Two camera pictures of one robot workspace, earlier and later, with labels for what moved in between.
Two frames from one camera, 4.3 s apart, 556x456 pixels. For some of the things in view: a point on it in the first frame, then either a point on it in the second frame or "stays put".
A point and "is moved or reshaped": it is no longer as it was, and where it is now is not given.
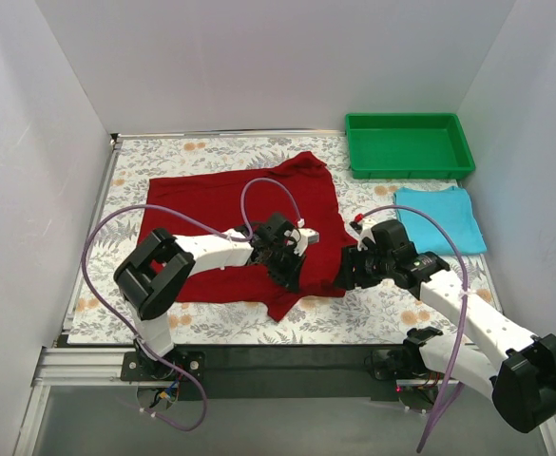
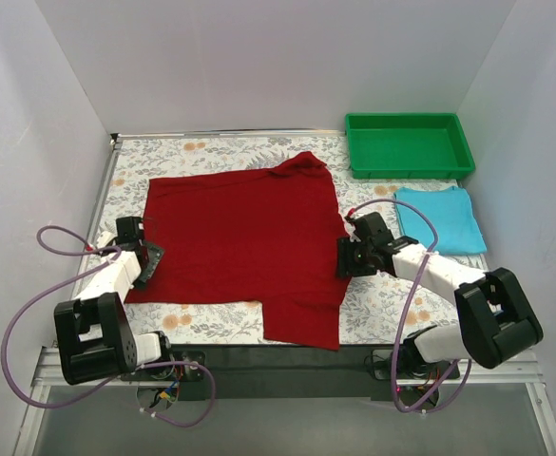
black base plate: x=276 y=371 stays put
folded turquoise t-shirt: x=452 y=208 stays put
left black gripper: x=283 y=265 to x=151 y=259
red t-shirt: x=297 y=187 is moved or reshaped
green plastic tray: x=407 y=145 stays put
